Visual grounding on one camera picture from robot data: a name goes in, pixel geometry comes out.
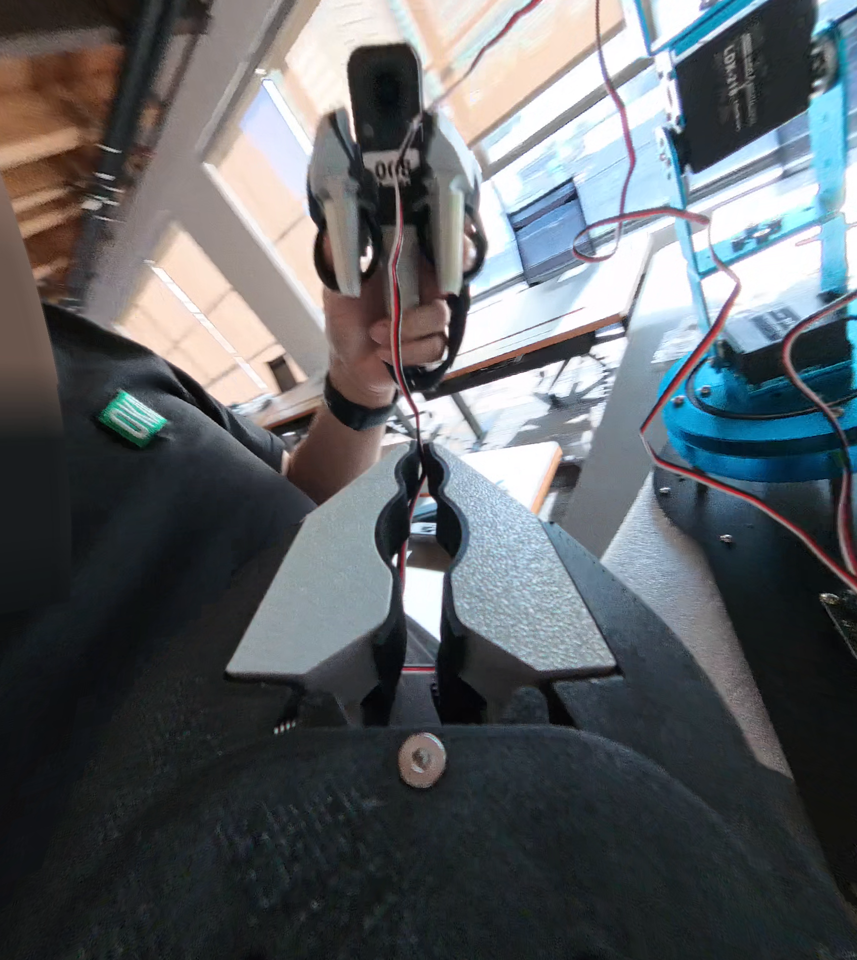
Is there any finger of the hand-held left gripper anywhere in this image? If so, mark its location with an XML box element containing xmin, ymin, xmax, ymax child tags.
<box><xmin>310</xmin><ymin>112</ymin><xmax>371</xmax><ymax>299</ymax></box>
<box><xmin>422</xmin><ymin>112</ymin><xmax>475</xmax><ymax>295</ymax></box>

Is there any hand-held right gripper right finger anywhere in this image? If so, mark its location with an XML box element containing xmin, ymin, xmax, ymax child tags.
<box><xmin>427</xmin><ymin>441</ymin><xmax>619</xmax><ymax>725</ymax></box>

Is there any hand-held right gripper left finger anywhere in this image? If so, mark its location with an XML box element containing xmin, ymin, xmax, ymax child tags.
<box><xmin>226</xmin><ymin>441</ymin><xmax>424</xmax><ymax>725</ymax></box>

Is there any white desk with orange edge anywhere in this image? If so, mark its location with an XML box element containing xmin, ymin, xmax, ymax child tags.
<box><xmin>466</xmin><ymin>441</ymin><xmax>565</xmax><ymax>519</ymax></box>
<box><xmin>428</xmin><ymin>228</ymin><xmax>658</xmax><ymax>400</ymax></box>

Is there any dark desk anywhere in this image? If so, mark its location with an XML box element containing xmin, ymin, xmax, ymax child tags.
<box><xmin>563</xmin><ymin>225</ymin><xmax>857</xmax><ymax>960</ymax></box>

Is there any person's left hand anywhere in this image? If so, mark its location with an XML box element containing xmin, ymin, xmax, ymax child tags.
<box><xmin>322</xmin><ymin>285</ymin><xmax>454</xmax><ymax>410</ymax></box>

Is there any grey foam sheet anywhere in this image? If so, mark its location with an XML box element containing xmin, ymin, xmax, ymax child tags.
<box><xmin>601</xmin><ymin>480</ymin><xmax>797</xmax><ymax>774</ymax></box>

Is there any black wrist band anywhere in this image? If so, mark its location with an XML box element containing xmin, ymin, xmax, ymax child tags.
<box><xmin>322</xmin><ymin>373</ymin><xmax>400</xmax><ymax>433</ymax></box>

